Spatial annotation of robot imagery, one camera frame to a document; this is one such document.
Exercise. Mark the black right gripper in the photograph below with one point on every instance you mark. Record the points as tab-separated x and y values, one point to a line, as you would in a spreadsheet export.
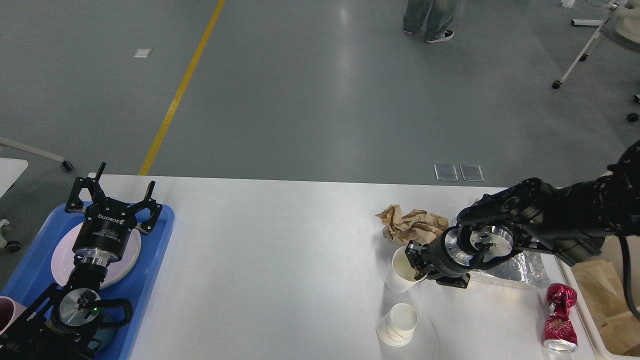
447	259

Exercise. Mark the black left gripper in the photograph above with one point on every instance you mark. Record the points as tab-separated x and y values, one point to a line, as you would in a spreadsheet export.
107	232

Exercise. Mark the white paper cup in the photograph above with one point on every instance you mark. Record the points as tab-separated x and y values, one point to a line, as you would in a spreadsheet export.
396	328
400	276

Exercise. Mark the pink plate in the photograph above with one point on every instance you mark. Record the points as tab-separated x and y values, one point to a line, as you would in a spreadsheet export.
62	262

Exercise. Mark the brown paper bag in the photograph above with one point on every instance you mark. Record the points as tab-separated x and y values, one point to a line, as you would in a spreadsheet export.
603	293

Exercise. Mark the dark green mug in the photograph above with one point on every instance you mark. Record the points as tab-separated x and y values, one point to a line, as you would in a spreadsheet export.
103	336

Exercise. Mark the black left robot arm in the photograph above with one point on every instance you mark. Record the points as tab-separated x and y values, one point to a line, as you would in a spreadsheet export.
63	322

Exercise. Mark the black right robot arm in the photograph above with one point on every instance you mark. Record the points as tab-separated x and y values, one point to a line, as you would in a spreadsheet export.
570	223

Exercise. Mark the crumpled brown paper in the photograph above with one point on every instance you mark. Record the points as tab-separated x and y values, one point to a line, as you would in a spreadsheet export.
417	225

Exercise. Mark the white stand leg left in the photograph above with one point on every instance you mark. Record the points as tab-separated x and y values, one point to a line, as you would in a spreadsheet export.
66	165

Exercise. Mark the crumpled aluminium foil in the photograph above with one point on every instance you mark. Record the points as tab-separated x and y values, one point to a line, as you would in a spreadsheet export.
524	271

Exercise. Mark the left floor outlet cover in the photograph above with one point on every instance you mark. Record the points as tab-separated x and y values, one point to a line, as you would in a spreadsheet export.
446	172

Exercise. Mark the floor outlet cover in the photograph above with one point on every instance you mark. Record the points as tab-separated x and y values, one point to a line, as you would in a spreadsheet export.
472	173
446	172

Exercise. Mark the blue plastic tray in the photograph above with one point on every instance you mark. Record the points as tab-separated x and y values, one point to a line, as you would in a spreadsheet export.
33	274

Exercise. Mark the right floor outlet cover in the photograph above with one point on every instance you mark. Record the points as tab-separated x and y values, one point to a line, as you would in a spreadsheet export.
472	173

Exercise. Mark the white side table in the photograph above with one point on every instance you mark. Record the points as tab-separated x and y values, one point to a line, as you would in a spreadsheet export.
10	170

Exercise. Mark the pink ribbed cup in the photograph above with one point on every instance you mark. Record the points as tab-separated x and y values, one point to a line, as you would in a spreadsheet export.
10	310

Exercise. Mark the crushed red soda can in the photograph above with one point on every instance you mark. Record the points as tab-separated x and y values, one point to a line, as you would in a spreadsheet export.
558	333

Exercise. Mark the beige plastic bin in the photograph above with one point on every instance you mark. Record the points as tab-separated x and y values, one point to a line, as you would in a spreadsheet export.
611	252

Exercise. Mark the person in jeans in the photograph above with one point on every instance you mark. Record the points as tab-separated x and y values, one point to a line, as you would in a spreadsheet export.
435	16

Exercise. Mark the white rolling stand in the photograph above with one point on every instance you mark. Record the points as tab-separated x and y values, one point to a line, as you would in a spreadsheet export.
621	26

